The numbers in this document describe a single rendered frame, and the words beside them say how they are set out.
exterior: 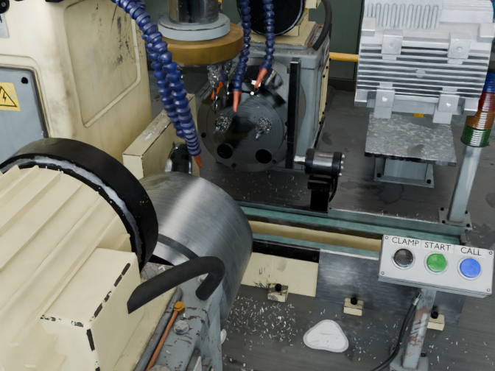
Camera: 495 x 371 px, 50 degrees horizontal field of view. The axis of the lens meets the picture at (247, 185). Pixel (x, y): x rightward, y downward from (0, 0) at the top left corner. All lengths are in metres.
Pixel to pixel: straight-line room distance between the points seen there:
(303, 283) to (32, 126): 0.62
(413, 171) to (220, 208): 0.87
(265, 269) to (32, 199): 0.73
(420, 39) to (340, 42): 3.29
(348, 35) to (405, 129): 2.58
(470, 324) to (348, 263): 0.28
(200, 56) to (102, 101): 0.26
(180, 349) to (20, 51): 0.58
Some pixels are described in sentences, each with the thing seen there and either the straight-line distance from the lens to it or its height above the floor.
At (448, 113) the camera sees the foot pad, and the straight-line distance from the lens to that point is 0.97.
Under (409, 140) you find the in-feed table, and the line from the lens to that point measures 1.58.
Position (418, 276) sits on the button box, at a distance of 0.89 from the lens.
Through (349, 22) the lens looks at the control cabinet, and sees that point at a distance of 4.14.
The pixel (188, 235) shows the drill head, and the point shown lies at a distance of 0.77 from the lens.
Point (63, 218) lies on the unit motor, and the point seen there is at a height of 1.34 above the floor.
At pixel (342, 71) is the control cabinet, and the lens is 4.26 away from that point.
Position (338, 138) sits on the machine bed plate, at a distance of 1.80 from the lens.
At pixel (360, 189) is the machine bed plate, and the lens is 1.54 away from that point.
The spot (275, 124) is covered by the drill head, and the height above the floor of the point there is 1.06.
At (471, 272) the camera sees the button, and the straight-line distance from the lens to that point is 0.89.
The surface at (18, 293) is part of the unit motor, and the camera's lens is 0.43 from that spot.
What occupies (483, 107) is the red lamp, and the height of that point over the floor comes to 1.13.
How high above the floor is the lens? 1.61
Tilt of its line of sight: 32 degrees down
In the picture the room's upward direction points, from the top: straight up
